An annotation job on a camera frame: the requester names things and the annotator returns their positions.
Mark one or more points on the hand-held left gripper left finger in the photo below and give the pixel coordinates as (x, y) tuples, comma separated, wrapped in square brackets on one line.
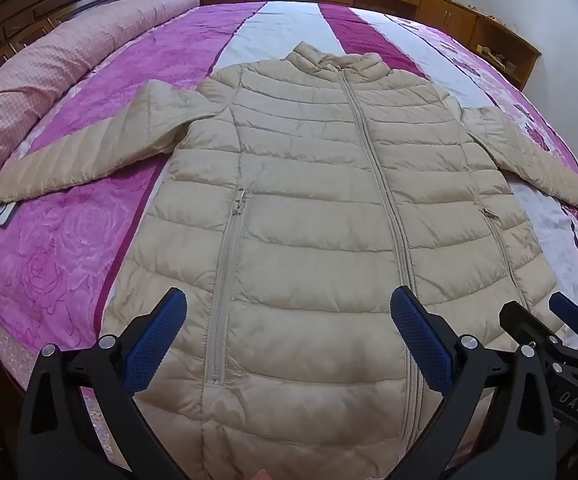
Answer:
[(156, 345)]

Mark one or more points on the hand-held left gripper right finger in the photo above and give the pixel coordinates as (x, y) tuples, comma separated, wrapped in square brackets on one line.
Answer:
[(421, 342)]

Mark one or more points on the beige quilted puffer jacket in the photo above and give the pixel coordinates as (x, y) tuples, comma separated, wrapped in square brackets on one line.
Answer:
[(309, 200)]

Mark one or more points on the magenta floral bedspread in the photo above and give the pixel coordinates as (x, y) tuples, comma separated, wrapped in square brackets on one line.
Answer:
[(69, 250)]

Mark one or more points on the small white flat device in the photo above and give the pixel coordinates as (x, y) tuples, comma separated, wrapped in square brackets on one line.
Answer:
[(1, 215)]

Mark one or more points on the small wooden shelf ornament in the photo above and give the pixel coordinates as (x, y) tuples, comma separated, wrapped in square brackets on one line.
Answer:
[(489, 53)]

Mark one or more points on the pink checked rolled quilt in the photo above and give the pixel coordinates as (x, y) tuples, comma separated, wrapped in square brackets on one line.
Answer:
[(44, 70)]

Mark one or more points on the dark wooden bed headboard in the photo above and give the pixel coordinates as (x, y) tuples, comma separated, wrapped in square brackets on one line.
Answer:
[(29, 5)]

